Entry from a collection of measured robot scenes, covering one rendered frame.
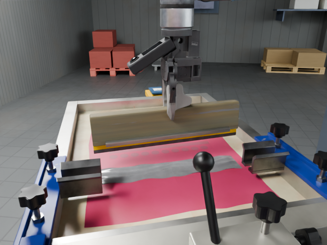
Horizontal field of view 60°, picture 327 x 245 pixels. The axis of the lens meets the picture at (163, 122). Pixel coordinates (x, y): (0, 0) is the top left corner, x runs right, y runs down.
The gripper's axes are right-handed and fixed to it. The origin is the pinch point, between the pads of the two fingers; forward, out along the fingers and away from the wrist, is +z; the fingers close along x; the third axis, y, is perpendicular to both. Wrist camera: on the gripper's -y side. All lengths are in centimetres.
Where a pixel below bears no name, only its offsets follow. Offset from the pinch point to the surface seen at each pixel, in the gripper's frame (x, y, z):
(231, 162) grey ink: -5.4, 16.2, 13.2
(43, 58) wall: 495, -117, 60
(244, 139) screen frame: 5.3, 25.3, 12.5
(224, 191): -16.4, 9.3, 13.7
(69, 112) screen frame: 35.5, -27.7, 10.1
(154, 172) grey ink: -6.2, -4.8, 13.0
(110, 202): -14.8, -15.9, 13.7
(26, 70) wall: 442, -136, 72
